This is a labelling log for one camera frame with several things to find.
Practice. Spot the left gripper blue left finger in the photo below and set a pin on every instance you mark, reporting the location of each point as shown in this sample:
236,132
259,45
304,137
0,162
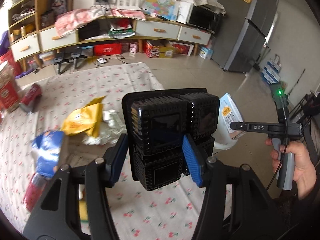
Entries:
116,159

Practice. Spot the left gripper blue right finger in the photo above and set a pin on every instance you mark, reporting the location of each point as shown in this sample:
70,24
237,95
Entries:
194,160

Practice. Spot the silver foil wrapper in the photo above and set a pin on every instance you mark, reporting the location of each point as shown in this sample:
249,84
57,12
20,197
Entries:
111,128

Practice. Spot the yellow snack wrapper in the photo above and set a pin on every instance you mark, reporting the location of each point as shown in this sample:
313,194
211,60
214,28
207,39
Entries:
86,119

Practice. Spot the black plastic food tray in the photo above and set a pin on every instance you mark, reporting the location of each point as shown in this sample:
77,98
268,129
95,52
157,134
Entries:
156,123

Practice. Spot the blue biscuit box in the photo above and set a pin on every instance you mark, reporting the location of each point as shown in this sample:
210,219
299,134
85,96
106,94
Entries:
47,147

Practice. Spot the yellow green sponge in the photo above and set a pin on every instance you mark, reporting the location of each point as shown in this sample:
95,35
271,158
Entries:
83,210

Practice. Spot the person's right hand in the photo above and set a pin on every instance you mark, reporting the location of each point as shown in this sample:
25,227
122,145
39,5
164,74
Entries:
306,176

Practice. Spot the stacked blue white boxes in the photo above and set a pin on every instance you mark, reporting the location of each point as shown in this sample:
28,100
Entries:
271,70

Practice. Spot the red snack bag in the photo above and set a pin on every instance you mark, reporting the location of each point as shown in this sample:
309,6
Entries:
35,189

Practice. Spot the red drink can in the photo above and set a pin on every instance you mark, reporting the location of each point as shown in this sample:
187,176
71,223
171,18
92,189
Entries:
28,102

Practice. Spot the red cardboard box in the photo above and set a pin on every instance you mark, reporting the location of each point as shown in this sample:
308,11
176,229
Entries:
107,49

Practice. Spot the yellow red snack carton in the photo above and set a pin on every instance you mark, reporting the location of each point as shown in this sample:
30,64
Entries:
158,49

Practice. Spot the peanut jar red label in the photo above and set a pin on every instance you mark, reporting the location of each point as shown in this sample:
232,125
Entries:
10,92

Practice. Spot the grey refrigerator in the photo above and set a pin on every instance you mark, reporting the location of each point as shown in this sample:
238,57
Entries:
242,33

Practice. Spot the black microwave oven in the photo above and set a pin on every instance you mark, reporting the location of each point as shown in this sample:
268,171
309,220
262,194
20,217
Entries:
204,18

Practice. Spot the pink cloth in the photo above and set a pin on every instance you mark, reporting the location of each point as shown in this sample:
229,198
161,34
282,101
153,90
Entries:
72,20

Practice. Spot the colourful map bag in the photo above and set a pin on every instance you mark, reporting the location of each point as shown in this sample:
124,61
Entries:
168,9

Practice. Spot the wooden white tv cabinet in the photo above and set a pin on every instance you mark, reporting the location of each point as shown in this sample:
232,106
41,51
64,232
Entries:
28,37

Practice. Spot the white slatted rack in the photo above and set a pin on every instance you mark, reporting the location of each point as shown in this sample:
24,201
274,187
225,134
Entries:
128,5

